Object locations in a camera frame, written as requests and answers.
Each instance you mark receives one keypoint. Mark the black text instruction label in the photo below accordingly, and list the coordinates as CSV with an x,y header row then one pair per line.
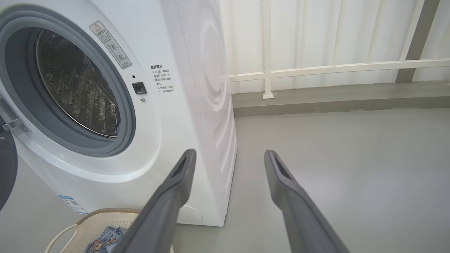
x,y
161,79

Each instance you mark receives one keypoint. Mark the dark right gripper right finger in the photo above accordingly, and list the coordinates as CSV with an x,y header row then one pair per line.
x,y
302,225

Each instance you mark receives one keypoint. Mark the round white filter cover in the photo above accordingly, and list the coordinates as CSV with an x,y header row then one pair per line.
x,y
191,215

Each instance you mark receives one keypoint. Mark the blue cartoon print garment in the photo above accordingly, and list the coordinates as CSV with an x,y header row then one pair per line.
x,y
107,239

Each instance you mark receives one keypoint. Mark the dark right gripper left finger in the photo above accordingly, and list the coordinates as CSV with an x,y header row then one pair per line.
x,y
158,218

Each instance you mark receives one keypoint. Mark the grey slanted metal beam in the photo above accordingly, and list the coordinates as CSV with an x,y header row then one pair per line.
x,y
416,42

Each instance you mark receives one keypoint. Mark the grey warning sticker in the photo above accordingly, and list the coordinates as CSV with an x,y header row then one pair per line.
x,y
110,44

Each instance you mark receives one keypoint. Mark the cream perforated laundry basket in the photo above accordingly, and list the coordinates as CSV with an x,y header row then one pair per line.
x,y
105,219

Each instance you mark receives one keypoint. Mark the white metal railing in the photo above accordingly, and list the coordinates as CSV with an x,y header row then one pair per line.
x,y
267,52

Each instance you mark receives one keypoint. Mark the steel perforated washer drum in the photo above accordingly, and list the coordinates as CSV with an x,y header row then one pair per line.
x,y
77,88

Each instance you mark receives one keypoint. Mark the black round glass washer door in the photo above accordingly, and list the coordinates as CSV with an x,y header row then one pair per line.
x,y
7,168

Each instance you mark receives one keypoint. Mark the chrome door hinge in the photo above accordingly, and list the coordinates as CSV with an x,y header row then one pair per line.
x,y
14,124

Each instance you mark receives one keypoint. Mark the white front-load washing machine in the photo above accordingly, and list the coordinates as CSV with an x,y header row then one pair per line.
x,y
168,140

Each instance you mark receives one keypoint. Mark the blue energy label sticker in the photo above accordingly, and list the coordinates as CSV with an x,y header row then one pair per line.
x,y
72,203

